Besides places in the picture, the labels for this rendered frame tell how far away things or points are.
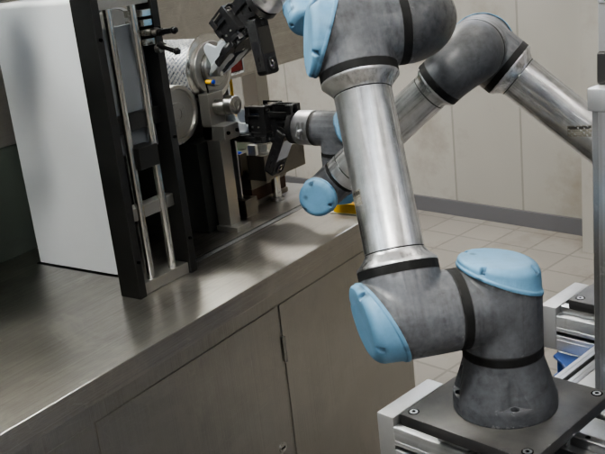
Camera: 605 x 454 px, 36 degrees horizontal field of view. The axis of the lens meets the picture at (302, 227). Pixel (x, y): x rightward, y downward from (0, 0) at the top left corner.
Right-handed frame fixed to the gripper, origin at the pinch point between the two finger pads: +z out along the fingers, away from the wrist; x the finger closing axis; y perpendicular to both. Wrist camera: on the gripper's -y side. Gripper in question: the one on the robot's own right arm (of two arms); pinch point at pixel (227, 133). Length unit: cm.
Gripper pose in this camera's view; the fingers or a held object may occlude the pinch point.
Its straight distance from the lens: 211.2
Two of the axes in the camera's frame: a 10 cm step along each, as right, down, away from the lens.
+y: -1.1, -9.5, -3.0
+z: -8.2, -0.9, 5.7
